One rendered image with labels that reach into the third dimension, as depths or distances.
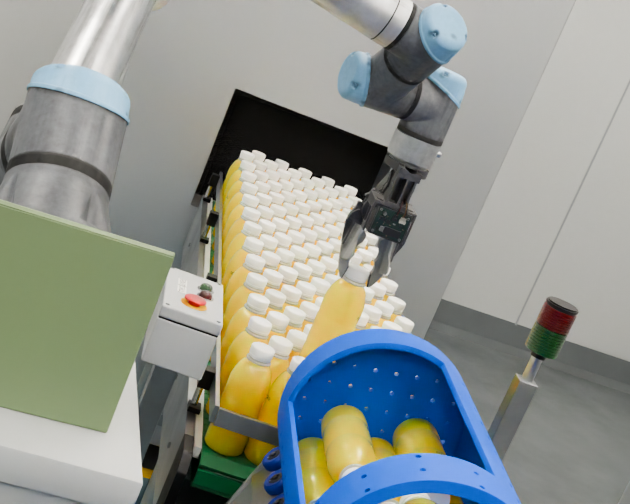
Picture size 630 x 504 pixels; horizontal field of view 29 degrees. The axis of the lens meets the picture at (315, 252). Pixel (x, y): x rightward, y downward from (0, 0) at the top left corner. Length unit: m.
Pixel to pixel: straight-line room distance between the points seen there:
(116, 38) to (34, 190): 0.37
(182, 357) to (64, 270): 0.70
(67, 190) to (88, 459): 0.28
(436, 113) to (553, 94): 4.54
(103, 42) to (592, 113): 5.05
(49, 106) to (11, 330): 0.25
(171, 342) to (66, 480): 0.69
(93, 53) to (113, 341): 0.45
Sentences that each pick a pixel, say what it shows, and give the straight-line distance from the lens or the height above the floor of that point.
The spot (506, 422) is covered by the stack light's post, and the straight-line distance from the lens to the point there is 2.30.
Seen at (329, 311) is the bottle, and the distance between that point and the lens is 1.94.
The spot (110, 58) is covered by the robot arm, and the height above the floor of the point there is 1.46.
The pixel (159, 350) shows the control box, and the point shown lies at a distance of 1.91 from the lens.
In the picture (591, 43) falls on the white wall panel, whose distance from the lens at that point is 6.40.
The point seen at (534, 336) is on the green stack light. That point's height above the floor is 1.19.
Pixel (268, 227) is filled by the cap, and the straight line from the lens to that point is 2.64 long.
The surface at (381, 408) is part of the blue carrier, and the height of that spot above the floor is 1.11.
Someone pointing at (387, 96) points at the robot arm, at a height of 1.53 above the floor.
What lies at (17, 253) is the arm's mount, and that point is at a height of 1.32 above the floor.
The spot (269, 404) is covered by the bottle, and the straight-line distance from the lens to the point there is 1.94.
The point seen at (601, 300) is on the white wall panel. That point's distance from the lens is 6.83.
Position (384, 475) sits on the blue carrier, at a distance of 1.35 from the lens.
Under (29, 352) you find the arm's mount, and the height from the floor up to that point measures 1.22.
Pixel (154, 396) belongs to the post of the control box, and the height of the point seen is 0.92.
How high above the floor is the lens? 1.72
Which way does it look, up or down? 14 degrees down
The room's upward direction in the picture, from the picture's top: 23 degrees clockwise
